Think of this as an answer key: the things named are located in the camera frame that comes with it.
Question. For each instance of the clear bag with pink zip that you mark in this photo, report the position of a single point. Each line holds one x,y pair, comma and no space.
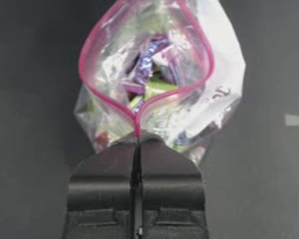
214,62

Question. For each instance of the green wrapped sweet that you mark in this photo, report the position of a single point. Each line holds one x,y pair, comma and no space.
160,87

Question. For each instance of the purple printed wrapped sweet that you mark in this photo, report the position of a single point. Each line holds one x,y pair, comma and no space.
150,59

